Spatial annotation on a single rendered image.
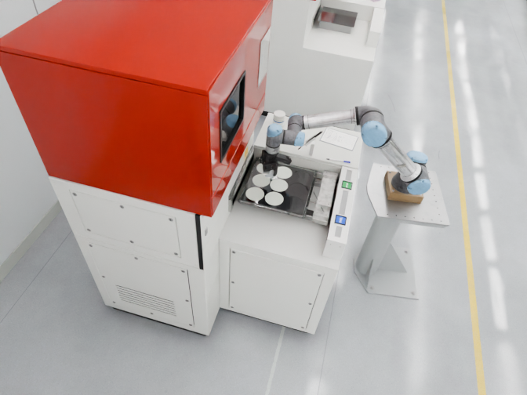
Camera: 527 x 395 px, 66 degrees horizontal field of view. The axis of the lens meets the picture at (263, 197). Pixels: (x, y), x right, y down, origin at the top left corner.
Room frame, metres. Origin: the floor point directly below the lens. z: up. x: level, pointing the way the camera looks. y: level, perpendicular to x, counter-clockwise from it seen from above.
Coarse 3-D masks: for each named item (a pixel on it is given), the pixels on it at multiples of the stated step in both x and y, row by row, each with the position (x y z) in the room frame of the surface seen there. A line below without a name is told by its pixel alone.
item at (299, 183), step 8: (296, 168) 1.75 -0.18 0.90; (296, 176) 1.68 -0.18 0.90; (304, 176) 1.68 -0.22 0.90; (312, 176) 1.69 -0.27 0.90; (248, 184) 1.57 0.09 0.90; (288, 184) 1.60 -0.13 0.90; (296, 184) 1.61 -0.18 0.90; (304, 184) 1.62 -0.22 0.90; (264, 192) 1.52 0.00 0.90; (280, 192) 1.54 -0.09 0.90; (288, 192) 1.54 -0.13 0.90; (296, 192) 1.55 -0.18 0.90; (304, 192) 1.56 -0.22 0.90; (248, 200) 1.45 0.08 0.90; (264, 200) 1.47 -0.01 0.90; (288, 200) 1.49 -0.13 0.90; (296, 200) 1.49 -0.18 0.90; (304, 200) 1.50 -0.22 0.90; (280, 208) 1.42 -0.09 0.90; (288, 208) 1.42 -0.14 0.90; (296, 208) 1.43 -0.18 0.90
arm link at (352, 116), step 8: (328, 112) 1.76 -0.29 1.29; (336, 112) 1.75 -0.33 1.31; (344, 112) 1.74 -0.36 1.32; (352, 112) 1.73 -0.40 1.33; (360, 112) 1.71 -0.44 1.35; (288, 120) 1.77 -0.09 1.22; (296, 120) 1.73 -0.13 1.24; (304, 120) 1.73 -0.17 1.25; (312, 120) 1.72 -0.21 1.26; (320, 120) 1.72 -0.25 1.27; (328, 120) 1.72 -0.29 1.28; (336, 120) 1.71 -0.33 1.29; (344, 120) 1.71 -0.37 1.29; (352, 120) 1.71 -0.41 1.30; (304, 128) 1.72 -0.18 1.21; (312, 128) 1.72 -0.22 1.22
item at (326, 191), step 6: (324, 180) 1.69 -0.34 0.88; (330, 180) 1.69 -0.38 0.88; (324, 186) 1.64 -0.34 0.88; (330, 186) 1.65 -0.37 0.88; (324, 192) 1.59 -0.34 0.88; (330, 192) 1.60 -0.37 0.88; (318, 198) 1.54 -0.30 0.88; (324, 198) 1.54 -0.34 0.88; (330, 198) 1.55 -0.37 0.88; (318, 210) 1.45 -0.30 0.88; (324, 210) 1.46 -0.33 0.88; (312, 222) 1.39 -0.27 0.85; (318, 222) 1.38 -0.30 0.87; (324, 222) 1.38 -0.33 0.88
